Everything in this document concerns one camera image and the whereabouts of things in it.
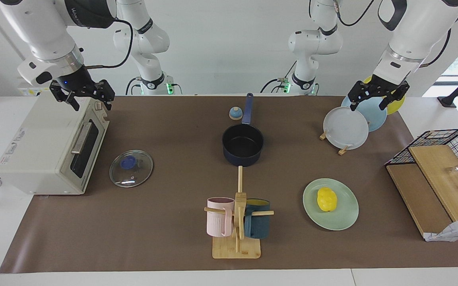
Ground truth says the glass lid blue knob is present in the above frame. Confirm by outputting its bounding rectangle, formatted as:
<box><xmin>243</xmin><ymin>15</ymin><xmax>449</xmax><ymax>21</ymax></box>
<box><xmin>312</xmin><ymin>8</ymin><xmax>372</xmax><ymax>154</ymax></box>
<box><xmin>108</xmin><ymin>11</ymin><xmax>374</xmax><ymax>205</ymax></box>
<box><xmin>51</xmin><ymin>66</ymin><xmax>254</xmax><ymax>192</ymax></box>
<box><xmin>109</xmin><ymin>150</ymin><xmax>154</xmax><ymax>188</ymax></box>

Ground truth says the yellow potato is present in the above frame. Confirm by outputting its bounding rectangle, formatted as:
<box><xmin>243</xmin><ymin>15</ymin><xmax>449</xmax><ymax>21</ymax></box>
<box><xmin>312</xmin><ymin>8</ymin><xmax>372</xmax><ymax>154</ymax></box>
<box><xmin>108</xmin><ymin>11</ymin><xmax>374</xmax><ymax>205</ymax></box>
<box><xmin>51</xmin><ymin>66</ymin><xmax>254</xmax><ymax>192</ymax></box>
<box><xmin>317</xmin><ymin>187</ymin><xmax>338</xmax><ymax>213</ymax></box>

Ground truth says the yellow plate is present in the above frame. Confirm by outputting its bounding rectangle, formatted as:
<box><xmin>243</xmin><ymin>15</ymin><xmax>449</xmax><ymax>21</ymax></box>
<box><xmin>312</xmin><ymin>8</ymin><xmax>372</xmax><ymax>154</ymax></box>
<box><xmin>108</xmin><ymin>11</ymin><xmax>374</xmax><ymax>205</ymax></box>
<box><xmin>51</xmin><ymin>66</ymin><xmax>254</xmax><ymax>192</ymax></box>
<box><xmin>363</xmin><ymin>75</ymin><xmax>406</xmax><ymax>116</ymax></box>

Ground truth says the light blue plate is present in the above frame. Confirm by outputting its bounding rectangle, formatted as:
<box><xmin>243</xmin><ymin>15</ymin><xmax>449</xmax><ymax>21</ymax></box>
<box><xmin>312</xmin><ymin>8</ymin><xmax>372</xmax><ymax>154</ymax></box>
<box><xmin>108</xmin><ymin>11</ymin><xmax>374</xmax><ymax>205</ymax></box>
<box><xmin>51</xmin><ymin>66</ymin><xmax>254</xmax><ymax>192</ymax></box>
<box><xmin>341</xmin><ymin>95</ymin><xmax>388</xmax><ymax>132</ymax></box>

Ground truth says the grey plate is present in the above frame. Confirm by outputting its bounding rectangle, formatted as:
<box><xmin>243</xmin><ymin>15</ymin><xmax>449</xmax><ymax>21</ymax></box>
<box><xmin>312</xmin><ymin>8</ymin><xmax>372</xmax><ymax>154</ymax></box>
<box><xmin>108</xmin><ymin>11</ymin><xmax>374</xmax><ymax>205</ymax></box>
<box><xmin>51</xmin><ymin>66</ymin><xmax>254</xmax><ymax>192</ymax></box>
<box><xmin>323</xmin><ymin>106</ymin><xmax>369</xmax><ymax>151</ymax></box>

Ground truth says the wooden plate rack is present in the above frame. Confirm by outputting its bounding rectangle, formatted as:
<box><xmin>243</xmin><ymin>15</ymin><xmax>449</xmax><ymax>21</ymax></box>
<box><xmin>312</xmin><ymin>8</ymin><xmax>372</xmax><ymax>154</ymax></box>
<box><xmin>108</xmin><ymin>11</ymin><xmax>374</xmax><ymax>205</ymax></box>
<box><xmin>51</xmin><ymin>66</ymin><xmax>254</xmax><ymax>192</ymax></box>
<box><xmin>319</xmin><ymin>133</ymin><xmax>349</xmax><ymax>156</ymax></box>

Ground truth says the green plate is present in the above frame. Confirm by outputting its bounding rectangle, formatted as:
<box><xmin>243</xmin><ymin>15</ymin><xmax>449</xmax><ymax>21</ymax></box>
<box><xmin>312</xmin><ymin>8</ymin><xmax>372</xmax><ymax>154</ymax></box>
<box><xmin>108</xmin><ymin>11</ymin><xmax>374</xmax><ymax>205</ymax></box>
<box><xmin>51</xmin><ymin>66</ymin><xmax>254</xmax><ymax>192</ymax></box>
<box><xmin>303</xmin><ymin>178</ymin><xmax>359</xmax><ymax>231</ymax></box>

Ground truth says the white power strip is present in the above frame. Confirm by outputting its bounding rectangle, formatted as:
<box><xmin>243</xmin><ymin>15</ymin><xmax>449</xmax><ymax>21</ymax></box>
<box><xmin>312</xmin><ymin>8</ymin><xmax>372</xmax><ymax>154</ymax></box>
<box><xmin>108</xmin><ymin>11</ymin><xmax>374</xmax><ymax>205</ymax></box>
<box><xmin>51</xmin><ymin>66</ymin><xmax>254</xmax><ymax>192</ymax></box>
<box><xmin>17</xmin><ymin>87</ymin><xmax>51</xmax><ymax>97</ymax></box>

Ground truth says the beige toaster oven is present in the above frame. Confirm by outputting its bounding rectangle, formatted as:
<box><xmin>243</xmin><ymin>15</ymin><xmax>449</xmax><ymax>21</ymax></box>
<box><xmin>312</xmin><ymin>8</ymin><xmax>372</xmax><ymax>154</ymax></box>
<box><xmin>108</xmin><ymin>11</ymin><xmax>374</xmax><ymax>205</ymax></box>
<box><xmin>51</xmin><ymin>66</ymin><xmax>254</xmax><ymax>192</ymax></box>
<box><xmin>0</xmin><ymin>92</ymin><xmax>110</xmax><ymax>196</ymax></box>

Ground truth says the brown table mat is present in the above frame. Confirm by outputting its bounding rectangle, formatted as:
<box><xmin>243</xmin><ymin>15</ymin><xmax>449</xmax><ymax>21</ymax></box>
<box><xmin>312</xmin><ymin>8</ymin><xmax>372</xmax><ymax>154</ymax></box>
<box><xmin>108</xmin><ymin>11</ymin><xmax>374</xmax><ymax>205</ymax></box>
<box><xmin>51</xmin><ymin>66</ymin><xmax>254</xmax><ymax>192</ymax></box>
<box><xmin>0</xmin><ymin>95</ymin><xmax>458</xmax><ymax>274</ymax></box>

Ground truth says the light wooden board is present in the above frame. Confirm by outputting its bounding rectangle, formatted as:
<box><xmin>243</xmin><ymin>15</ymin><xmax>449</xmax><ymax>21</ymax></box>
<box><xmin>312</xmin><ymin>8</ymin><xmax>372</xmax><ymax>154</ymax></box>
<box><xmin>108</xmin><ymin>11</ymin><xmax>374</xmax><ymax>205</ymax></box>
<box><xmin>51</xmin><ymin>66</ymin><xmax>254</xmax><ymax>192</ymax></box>
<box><xmin>408</xmin><ymin>145</ymin><xmax>458</xmax><ymax>222</ymax></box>

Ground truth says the dark wooden board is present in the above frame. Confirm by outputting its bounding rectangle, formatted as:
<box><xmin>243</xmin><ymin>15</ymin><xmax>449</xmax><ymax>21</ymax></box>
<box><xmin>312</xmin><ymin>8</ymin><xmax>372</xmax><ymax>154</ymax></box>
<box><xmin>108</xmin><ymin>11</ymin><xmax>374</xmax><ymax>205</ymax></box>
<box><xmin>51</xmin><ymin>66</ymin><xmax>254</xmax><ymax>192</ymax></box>
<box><xmin>386</xmin><ymin>163</ymin><xmax>453</xmax><ymax>239</ymax></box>

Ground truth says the dark blue saucepan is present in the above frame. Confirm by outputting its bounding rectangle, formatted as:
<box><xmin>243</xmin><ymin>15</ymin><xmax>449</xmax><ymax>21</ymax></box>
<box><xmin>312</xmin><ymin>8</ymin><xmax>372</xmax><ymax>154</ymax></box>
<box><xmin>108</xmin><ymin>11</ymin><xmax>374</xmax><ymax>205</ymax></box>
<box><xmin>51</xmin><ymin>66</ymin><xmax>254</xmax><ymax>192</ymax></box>
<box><xmin>222</xmin><ymin>93</ymin><xmax>264</xmax><ymax>167</ymax></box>

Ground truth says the dark teal mug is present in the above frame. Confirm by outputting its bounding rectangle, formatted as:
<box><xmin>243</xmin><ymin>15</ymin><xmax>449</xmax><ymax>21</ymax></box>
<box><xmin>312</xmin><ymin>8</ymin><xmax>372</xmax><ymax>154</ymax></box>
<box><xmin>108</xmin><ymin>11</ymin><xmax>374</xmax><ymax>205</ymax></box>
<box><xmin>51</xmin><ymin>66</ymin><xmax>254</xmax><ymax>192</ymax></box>
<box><xmin>244</xmin><ymin>199</ymin><xmax>271</xmax><ymax>240</ymax></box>

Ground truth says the pink mug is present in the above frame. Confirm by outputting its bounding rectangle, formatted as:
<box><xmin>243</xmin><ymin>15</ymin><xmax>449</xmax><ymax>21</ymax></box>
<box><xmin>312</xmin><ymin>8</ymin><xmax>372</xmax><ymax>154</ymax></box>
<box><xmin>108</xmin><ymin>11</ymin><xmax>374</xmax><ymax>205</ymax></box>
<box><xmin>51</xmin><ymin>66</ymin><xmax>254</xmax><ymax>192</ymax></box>
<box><xmin>206</xmin><ymin>197</ymin><xmax>235</xmax><ymax>238</ymax></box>

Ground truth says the wooden mug rack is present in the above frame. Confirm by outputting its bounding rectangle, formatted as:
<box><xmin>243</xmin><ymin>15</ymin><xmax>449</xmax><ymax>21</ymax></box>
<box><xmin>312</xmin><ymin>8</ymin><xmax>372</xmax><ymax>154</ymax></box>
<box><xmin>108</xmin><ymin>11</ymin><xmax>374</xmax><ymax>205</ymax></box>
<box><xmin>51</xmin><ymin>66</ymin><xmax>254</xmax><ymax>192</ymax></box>
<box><xmin>204</xmin><ymin>166</ymin><xmax>274</xmax><ymax>259</ymax></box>

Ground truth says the black base cable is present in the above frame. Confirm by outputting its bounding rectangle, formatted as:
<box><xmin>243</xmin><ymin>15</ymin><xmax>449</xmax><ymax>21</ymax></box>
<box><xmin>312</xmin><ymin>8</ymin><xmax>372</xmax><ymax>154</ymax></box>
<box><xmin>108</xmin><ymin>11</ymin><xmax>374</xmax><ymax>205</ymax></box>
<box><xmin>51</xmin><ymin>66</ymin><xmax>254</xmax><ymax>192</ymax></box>
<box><xmin>260</xmin><ymin>60</ymin><xmax>298</xmax><ymax>94</ymax></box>
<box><xmin>125</xmin><ymin>77</ymin><xmax>143</xmax><ymax>96</ymax></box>

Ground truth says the black wire basket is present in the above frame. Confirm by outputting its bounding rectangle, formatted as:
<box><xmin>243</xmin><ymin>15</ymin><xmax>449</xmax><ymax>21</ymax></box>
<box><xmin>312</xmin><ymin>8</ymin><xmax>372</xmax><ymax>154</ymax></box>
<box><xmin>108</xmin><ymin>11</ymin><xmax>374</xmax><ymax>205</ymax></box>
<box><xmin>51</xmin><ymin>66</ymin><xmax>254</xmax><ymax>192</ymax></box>
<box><xmin>385</xmin><ymin>128</ymin><xmax>458</xmax><ymax>183</ymax></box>

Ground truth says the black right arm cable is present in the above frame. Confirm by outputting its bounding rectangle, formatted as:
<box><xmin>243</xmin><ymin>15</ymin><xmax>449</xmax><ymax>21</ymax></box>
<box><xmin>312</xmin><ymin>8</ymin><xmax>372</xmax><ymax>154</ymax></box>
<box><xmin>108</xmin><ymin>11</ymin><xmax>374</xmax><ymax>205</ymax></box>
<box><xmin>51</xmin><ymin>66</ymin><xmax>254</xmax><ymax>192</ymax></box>
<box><xmin>85</xmin><ymin>19</ymin><xmax>134</xmax><ymax>70</ymax></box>

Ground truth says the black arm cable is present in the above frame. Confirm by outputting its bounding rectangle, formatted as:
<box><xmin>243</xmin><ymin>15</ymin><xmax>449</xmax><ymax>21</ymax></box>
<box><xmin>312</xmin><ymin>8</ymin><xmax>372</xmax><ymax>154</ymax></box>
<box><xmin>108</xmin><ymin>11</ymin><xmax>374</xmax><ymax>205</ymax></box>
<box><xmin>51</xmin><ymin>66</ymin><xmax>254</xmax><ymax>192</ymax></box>
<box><xmin>85</xmin><ymin>19</ymin><xmax>134</xmax><ymax>70</ymax></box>
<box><xmin>332</xmin><ymin>0</ymin><xmax>452</xmax><ymax>68</ymax></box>

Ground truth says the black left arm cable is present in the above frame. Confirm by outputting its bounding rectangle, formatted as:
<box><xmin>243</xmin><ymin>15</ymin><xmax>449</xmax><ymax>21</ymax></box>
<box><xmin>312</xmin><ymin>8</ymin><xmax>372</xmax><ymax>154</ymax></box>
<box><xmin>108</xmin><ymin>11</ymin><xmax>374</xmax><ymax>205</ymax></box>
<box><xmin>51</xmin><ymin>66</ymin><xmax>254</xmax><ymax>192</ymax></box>
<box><xmin>332</xmin><ymin>0</ymin><xmax>452</xmax><ymax>68</ymax></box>

